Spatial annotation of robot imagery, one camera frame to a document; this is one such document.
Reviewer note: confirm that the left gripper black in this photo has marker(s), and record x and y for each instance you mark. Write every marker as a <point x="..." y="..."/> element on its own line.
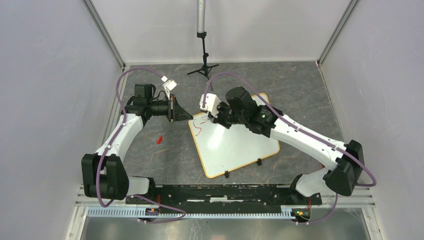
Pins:
<point x="175" y="112"/>

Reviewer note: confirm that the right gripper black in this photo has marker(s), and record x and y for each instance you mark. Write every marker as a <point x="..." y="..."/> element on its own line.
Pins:
<point x="218" y="119"/>

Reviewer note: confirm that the red marker cap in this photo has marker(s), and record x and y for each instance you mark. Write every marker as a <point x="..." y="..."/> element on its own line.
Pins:
<point x="159" y="140"/>

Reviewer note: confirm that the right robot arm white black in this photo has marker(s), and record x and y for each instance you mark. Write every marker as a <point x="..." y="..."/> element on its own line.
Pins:
<point x="342" y="162"/>

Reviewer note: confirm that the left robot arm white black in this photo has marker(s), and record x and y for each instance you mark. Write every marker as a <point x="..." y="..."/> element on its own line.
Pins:
<point x="103" y="172"/>

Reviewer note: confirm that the black tripod stand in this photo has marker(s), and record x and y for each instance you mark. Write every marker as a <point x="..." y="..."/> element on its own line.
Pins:
<point x="201" y="34"/>

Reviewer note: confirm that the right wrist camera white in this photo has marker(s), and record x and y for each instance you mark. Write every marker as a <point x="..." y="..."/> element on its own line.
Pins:
<point x="209" y="104"/>

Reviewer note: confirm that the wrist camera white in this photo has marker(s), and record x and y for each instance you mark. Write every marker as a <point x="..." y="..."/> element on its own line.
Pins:
<point x="209" y="104"/>
<point x="168" y="85"/>

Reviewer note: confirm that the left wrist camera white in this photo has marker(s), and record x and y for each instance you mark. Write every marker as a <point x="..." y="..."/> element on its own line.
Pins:
<point x="168" y="85"/>

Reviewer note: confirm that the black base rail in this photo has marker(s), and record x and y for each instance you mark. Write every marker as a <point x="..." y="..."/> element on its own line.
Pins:
<point x="230" y="198"/>

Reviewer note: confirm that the left aluminium frame post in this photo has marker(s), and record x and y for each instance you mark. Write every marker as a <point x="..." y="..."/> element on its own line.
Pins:
<point x="101" y="27"/>

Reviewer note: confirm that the aluminium frame post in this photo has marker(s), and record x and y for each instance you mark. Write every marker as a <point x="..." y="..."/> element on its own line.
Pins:
<point x="101" y="27"/>
<point x="352" y="4"/>

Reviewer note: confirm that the right aluminium frame post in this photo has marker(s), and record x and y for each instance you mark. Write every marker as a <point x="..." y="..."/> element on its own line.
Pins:
<point x="352" y="4"/>

